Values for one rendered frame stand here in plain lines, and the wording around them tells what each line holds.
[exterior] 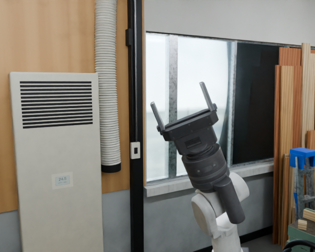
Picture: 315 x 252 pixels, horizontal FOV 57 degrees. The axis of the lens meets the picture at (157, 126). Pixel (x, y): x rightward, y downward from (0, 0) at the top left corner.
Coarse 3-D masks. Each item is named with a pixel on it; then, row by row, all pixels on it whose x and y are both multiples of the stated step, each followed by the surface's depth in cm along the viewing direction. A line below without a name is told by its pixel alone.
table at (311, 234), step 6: (294, 222) 176; (312, 222) 176; (288, 228) 173; (294, 228) 170; (306, 228) 169; (312, 228) 169; (288, 234) 173; (294, 234) 170; (300, 234) 167; (306, 234) 164; (312, 234) 162; (312, 240) 162
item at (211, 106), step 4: (200, 84) 58; (204, 84) 58; (204, 88) 58; (204, 92) 58; (204, 96) 59; (208, 96) 58; (208, 100) 58; (208, 104) 58; (212, 104) 58; (208, 108) 61; (212, 108) 59; (216, 108) 59
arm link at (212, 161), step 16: (208, 112) 59; (176, 128) 58; (192, 128) 58; (208, 128) 59; (176, 144) 60; (192, 144) 60; (208, 144) 60; (192, 160) 60; (208, 160) 59; (224, 160) 62; (192, 176) 61; (208, 176) 60
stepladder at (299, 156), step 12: (300, 156) 246; (312, 156) 253; (300, 168) 247; (312, 168) 258; (300, 180) 249; (312, 180) 257; (300, 192) 249; (312, 192) 257; (300, 204) 249; (312, 204) 256; (300, 216) 249
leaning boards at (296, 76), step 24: (288, 48) 306; (288, 72) 301; (312, 72) 326; (288, 96) 304; (312, 96) 329; (288, 120) 307; (312, 120) 332; (288, 144) 309; (312, 144) 320; (288, 168) 299; (288, 192) 302; (288, 216) 303
